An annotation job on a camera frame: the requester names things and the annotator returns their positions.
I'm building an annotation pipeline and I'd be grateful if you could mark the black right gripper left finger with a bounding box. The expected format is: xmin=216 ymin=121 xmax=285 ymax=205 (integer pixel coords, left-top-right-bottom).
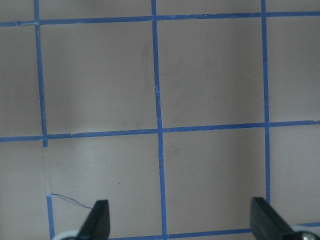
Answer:
xmin=77 ymin=199 xmax=111 ymax=240

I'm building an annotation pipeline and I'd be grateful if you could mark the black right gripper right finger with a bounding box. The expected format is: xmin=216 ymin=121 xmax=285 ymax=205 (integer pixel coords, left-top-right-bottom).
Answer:
xmin=250 ymin=197 xmax=300 ymax=240

